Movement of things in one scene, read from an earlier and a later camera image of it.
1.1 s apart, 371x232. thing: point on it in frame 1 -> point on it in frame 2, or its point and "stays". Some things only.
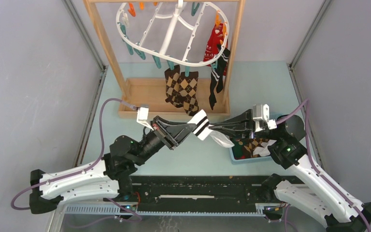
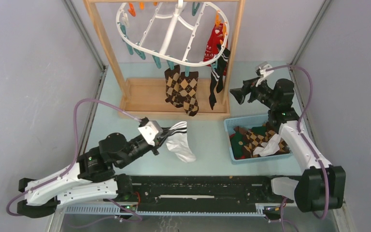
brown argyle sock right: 187,91 stays
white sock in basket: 263,151 stays
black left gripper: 174,133 -> 161,139
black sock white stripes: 217,74 stays
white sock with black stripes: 202,129 -> 178,142
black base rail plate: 206,193 stays
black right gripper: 240,126 -> 249,86
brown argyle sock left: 173,94 stays
